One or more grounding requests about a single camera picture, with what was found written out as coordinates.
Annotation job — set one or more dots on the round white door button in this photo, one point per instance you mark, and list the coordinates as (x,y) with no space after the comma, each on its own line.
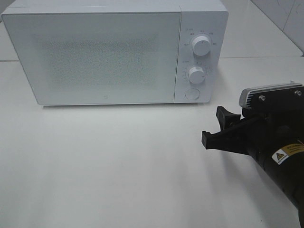
(192,94)

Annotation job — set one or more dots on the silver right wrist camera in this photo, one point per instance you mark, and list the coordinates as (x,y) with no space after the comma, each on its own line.
(273,98)

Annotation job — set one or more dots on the white microwave oven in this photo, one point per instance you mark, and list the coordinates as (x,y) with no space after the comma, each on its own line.
(197,17)

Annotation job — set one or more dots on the lower white timer knob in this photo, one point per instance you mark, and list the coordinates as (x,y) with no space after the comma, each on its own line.
(196,75)

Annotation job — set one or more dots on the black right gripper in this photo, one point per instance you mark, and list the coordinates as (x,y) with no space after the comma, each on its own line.
(275,140)

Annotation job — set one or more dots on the white microwave door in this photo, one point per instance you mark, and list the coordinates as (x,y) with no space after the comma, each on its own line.
(72,59)

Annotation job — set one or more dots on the upper white power knob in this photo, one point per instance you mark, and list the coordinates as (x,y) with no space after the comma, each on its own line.
(201,45)

